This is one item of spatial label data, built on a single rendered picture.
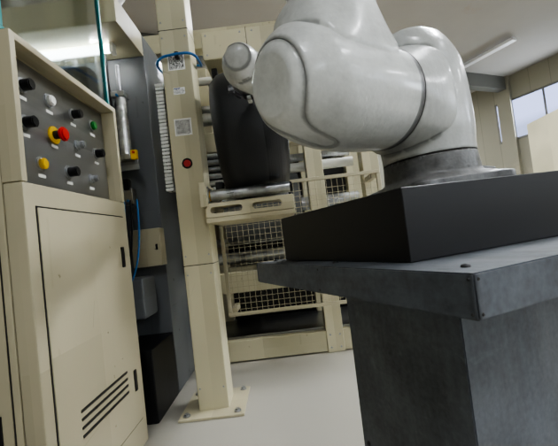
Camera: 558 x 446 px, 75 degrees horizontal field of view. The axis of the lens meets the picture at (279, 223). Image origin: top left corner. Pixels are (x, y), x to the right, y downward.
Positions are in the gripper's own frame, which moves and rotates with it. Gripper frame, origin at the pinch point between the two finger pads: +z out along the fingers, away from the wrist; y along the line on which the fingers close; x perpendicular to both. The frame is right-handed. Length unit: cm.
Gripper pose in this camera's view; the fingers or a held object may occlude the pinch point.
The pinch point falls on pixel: (249, 96)
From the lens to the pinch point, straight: 143.0
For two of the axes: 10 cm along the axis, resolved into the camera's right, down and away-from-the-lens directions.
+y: -9.9, 1.2, 0.0
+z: -0.1, -0.9, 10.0
